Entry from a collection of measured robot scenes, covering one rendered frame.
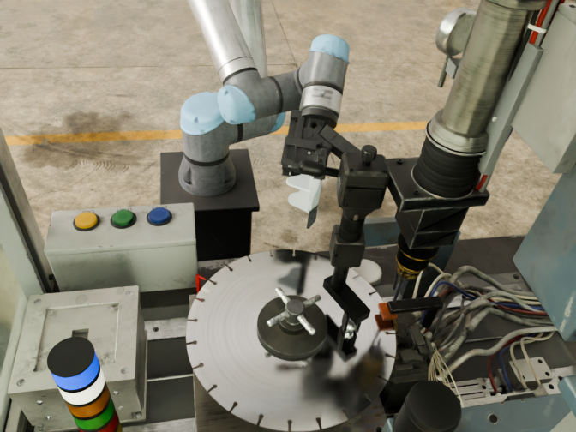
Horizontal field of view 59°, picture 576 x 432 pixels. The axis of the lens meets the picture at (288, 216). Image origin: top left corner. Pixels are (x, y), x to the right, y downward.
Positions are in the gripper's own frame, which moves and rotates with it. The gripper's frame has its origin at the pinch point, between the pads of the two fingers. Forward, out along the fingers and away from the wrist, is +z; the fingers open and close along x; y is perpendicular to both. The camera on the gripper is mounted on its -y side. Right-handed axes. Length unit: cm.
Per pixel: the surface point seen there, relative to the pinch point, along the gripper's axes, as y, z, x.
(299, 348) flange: -1.3, 21.3, 8.9
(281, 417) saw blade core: -0.4, 30.6, 13.9
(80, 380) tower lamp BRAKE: 19.9, 27.2, 35.1
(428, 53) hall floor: -61, -192, -251
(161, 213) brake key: 30.4, 0.8, -11.2
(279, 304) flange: 3.1, 15.3, 4.9
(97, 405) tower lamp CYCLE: 19.5, 30.2, 29.8
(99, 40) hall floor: 167, -147, -221
